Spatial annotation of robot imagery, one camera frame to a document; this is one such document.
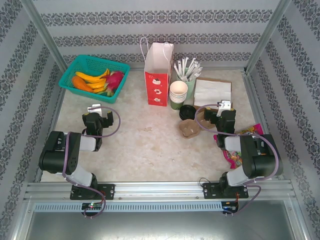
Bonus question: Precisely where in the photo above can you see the pink dragon fruit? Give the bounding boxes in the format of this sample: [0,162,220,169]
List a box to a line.
[101,70,125,97]

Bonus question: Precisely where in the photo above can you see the green paper coffee cup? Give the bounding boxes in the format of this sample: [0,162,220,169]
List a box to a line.
[169,81,189,99]

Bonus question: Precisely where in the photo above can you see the grey slotted cable duct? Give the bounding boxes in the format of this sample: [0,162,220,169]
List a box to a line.
[32,201,286,213]

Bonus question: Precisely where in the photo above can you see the back aluminium frame rail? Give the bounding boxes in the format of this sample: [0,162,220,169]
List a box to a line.
[128,66,248,73]

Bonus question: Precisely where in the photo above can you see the white paper napkins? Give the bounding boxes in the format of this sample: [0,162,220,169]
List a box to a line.
[193,79,232,107]

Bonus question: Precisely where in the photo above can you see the light green straw holder cup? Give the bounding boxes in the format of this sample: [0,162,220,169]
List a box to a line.
[176,73,197,100]

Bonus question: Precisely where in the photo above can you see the red white paper bag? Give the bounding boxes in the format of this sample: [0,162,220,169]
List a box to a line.
[139,36,175,107]

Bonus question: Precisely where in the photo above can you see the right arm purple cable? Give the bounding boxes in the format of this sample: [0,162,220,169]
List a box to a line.
[194,102,281,217]

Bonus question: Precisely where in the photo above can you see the black plastic cup lid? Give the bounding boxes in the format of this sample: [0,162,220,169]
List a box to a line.
[179,104,196,119]
[179,109,196,121]

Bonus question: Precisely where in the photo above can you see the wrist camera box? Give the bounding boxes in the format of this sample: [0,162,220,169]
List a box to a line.
[86,103,103,116]
[216,99,233,117]

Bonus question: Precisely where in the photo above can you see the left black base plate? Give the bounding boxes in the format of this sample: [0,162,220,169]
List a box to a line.
[69,183,116,201]

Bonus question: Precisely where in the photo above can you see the orange mango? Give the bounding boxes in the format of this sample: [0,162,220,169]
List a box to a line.
[71,76,95,93]

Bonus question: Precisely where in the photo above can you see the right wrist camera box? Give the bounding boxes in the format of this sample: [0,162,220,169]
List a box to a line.
[216,99,233,117]

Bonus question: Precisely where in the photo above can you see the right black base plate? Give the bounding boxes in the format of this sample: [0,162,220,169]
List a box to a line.
[202,182,250,200]

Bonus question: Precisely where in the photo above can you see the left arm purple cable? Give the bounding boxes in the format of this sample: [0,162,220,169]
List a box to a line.
[61,106,122,220]

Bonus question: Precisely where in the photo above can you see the teal plastic basket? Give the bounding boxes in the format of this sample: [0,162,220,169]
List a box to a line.
[58,54,131,105]

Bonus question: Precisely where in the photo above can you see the right aluminium frame post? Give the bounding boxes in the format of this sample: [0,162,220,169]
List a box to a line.
[244,0,293,73]

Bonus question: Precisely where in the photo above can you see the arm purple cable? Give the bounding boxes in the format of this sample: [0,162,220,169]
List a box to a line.
[194,102,281,217]
[61,106,122,220]

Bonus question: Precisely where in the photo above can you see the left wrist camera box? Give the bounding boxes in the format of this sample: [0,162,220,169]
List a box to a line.
[86,103,103,116]

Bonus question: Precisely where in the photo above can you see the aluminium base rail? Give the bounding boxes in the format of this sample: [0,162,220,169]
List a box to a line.
[23,181,297,201]

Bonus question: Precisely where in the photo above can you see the brown pulp cup carrier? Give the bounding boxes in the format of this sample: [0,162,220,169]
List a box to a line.
[177,111,218,139]

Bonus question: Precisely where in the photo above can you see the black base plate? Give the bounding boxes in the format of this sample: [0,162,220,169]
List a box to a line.
[202,182,250,200]
[69,183,116,201]

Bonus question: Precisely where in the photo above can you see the left aluminium frame post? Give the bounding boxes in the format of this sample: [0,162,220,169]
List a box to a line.
[19,0,70,73]

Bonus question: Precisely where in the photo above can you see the left small circuit board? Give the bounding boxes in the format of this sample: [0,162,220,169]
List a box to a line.
[81,202,104,210]

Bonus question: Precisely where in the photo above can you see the grey metal panel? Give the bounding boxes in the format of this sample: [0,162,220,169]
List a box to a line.
[23,211,306,240]

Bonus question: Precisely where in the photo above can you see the colourful candy bag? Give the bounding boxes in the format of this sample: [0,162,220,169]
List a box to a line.
[223,123,265,170]

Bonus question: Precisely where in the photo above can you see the aluminium frame post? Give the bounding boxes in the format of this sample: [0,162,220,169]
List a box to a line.
[244,0,293,73]
[19,0,70,73]

